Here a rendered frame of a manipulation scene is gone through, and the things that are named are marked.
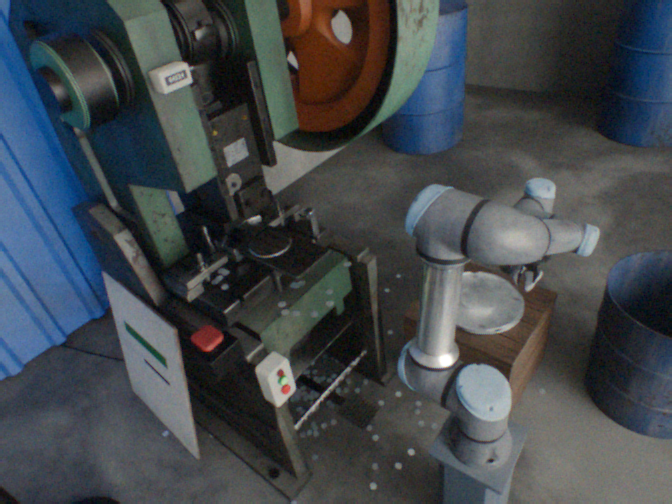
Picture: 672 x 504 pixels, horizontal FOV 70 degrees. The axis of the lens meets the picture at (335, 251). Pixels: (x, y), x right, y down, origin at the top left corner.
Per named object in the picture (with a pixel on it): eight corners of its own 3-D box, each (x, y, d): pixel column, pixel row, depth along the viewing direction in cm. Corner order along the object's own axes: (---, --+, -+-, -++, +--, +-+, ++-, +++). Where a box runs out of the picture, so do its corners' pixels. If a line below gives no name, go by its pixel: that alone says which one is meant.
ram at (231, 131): (281, 199, 137) (257, 98, 119) (242, 226, 128) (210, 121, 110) (241, 185, 146) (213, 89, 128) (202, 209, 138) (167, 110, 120)
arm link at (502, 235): (541, 218, 78) (607, 219, 115) (479, 199, 84) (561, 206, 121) (517, 284, 81) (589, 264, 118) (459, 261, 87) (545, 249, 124)
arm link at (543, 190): (518, 187, 126) (533, 173, 130) (514, 221, 133) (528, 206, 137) (547, 195, 121) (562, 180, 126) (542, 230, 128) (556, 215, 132)
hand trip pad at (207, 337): (232, 354, 120) (224, 333, 116) (214, 370, 117) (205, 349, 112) (215, 342, 124) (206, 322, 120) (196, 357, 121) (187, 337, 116)
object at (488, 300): (435, 273, 182) (435, 272, 181) (515, 272, 176) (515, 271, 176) (437, 330, 159) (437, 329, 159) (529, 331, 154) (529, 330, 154)
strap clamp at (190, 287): (233, 269, 144) (224, 242, 138) (189, 302, 135) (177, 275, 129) (220, 262, 148) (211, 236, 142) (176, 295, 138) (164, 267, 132)
